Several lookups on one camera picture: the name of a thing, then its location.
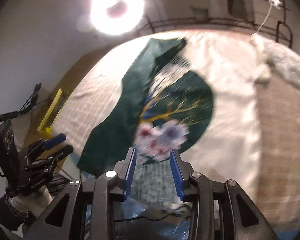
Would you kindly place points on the bright round floor lamp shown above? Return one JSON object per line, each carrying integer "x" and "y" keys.
{"x": 117, "y": 8}

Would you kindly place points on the yellow bar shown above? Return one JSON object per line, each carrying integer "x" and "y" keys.
{"x": 51, "y": 110}

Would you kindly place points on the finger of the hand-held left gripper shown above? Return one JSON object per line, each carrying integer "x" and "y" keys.
{"x": 55, "y": 140}
{"x": 62, "y": 152}

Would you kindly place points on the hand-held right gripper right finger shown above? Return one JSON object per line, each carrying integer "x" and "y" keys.
{"x": 176, "y": 175}

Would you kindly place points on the black metal clothes rack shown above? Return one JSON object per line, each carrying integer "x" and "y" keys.
{"x": 290, "y": 37}

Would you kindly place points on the white fuzzy cloth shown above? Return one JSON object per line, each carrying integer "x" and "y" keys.
{"x": 287, "y": 62}

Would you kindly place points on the green and white printed garment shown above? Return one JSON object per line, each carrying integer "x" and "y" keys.
{"x": 130, "y": 87}

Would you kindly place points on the person's left forearm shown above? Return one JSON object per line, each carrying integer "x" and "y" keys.
{"x": 27, "y": 205}

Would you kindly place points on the beige plaid blanket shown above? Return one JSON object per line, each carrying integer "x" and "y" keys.
{"x": 282, "y": 135}

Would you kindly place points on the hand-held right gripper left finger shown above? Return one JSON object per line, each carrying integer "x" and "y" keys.
{"x": 130, "y": 175}

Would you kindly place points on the blue sheet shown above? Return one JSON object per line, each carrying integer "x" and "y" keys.
{"x": 140, "y": 220}

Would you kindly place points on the potted plant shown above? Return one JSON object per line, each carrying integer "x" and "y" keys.
{"x": 199, "y": 13}

